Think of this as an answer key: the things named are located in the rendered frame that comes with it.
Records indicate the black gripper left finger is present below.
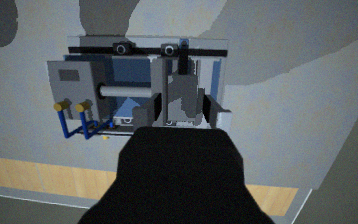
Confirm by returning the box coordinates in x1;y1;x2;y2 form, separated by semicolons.
132;93;162;132

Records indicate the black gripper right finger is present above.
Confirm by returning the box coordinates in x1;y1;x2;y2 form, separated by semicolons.
202;94;233;135

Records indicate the dark grey rectangular block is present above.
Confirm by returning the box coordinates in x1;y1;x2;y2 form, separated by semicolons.
168;74;199;121

